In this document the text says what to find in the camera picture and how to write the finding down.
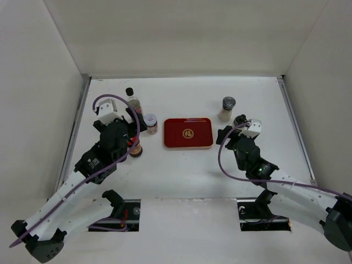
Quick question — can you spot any red-lid chili sauce jar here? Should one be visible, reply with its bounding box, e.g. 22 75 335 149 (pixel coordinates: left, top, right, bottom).
128 136 143 158

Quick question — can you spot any small white-lid spice jar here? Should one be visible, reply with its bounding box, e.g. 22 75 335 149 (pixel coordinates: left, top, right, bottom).
144 114 158 135

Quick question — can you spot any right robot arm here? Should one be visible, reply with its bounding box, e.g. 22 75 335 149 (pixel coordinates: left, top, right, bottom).
216 122 351 252

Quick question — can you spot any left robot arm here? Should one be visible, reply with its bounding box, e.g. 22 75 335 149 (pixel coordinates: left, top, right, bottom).
11 107 147 263

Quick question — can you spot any black-cap white powder jar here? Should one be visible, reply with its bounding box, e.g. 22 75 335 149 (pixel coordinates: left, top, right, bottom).
232 114 250 129

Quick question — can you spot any tall dark sauce bottle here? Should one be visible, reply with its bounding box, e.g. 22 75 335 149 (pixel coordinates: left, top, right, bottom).
125 87 144 120

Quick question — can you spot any clear-top salt grinder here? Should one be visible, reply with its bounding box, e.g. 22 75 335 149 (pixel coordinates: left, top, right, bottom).
218 96 236 122

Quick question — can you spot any red gold-rimmed tray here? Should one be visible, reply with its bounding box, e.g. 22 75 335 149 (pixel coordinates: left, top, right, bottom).
163 118 213 149

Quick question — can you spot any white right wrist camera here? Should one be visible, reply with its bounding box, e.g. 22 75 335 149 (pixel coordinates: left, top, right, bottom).
240 119 262 139

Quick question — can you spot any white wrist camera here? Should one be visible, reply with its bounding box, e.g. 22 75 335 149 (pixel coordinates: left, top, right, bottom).
240 119 262 139
97 98 122 125

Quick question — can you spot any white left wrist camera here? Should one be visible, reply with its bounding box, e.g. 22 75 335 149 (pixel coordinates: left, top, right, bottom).
97 98 122 125

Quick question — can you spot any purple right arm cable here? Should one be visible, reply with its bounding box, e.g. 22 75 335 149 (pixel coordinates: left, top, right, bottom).
217 122 352 201

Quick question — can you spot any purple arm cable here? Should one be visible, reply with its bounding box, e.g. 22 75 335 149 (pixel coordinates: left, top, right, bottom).
217 122 352 201
9 94 148 249

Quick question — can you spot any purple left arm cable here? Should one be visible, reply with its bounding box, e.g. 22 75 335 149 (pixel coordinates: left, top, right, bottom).
9 94 148 249

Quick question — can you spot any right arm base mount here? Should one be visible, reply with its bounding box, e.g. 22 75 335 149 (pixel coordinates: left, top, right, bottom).
236 190 291 232

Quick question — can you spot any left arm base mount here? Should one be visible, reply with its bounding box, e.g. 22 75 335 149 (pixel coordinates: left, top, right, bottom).
88 190 141 232

